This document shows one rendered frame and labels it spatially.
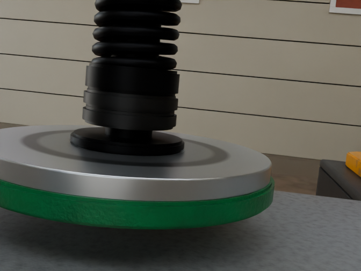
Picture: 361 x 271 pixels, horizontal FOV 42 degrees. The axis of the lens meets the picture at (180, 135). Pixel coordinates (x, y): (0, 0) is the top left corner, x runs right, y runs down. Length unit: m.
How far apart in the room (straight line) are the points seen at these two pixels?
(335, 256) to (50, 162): 0.20
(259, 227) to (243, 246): 0.05
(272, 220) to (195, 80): 6.05
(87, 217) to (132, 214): 0.02
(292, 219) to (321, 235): 0.04
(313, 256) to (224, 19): 6.14
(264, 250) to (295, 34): 6.10
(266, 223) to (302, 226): 0.03
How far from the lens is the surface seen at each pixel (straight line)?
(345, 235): 0.40
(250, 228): 0.38
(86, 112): 0.34
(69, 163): 0.28
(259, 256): 0.32
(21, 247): 0.31
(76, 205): 0.26
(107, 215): 0.25
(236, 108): 6.39
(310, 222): 0.42
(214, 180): 0.27
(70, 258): 0.30
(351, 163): 1.35
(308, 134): 6.43
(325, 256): 0.35
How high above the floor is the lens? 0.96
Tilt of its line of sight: 7 degrees down
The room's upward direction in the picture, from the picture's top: 5 degrees clockwise
